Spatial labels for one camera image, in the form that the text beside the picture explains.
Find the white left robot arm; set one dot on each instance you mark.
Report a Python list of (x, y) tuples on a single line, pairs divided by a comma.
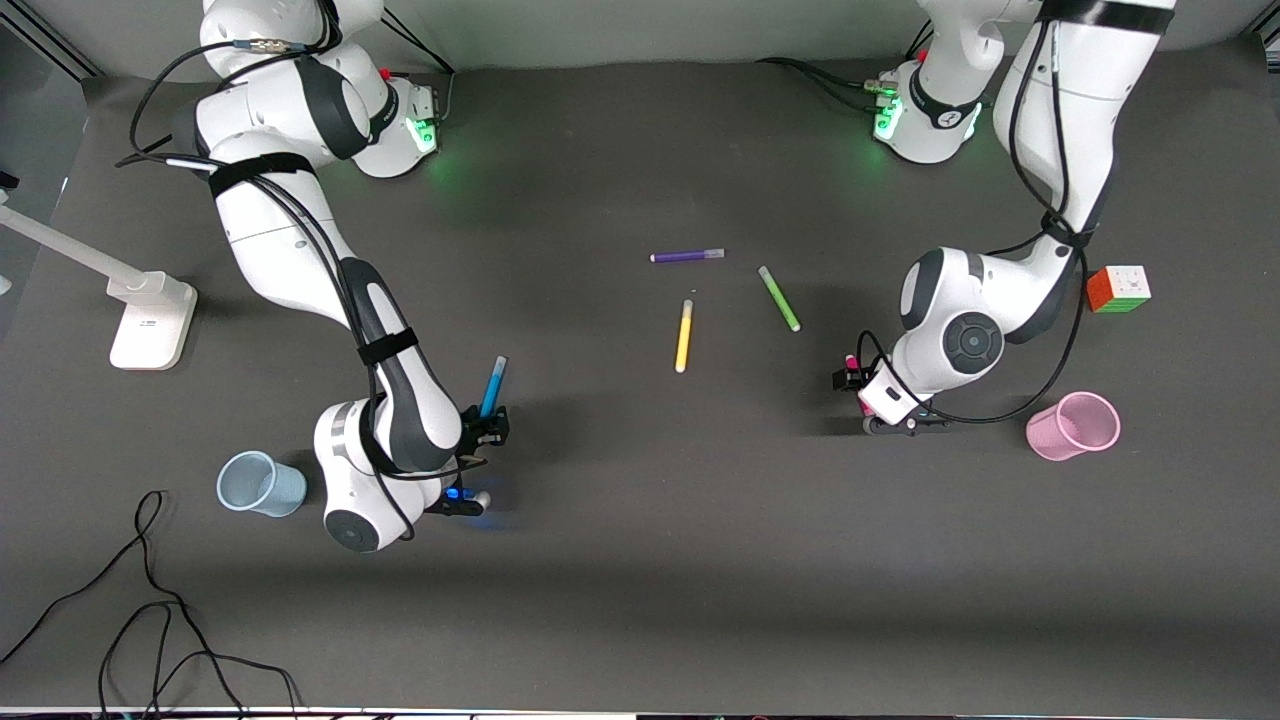
[(960, 330)]

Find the purple marker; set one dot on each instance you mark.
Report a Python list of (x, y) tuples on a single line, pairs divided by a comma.
[(685, 256)]

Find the pink plastic cup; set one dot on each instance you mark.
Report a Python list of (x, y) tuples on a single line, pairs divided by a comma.
[(1075, 425)]

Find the light blue plastic cup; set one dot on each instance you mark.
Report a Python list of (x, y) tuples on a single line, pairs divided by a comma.
[(262, 485)]

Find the colourful puzzle cube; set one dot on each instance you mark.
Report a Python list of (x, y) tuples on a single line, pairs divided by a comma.
[(1118, 290)]

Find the green marker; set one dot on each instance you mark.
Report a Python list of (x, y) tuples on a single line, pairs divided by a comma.
[(779, 298)]

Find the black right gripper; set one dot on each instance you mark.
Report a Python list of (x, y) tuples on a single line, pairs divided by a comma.
[(484, 428)]

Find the pink marker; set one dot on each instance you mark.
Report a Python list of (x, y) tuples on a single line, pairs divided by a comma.
[(851, 360)]

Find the blue marker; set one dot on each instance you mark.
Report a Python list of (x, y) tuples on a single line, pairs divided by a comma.
[(492, 385)]

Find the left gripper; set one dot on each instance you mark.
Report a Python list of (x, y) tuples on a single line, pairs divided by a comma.
[(846, 380)]

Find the yellow marker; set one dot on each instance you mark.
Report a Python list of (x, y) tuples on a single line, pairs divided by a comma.
[(684, 338)]

